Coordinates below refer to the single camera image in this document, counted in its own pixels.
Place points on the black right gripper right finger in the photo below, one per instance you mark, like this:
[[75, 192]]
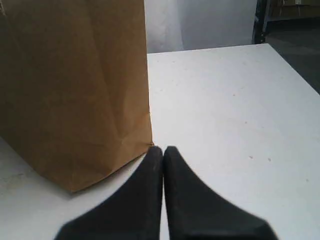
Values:
[[196, 212]]

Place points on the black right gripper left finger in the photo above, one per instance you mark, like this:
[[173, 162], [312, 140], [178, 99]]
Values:
[[133, 212]]

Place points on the dark metal shelf rack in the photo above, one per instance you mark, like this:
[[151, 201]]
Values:
[[271, 12]]

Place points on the brown paper bag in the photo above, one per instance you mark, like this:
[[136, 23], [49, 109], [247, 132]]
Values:
[[74, 91]]

